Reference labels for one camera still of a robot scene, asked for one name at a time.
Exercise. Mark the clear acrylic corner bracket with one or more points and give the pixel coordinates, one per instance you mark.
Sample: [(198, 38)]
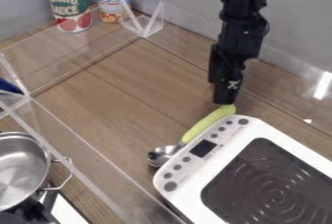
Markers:
[(142, 25)]

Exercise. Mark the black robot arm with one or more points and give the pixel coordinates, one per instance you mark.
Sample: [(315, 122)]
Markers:
[(244, 30)]

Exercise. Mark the tomato sauce can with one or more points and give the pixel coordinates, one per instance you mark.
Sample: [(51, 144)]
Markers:
[(73, 15)]

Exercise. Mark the blue object at left edge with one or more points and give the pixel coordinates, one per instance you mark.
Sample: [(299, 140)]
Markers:
[(7, 87)]

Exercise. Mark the white and black stove top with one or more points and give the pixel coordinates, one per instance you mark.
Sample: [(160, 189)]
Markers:
[(245, 174)]

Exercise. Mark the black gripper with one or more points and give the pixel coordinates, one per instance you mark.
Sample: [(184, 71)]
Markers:
[(240, 41)]

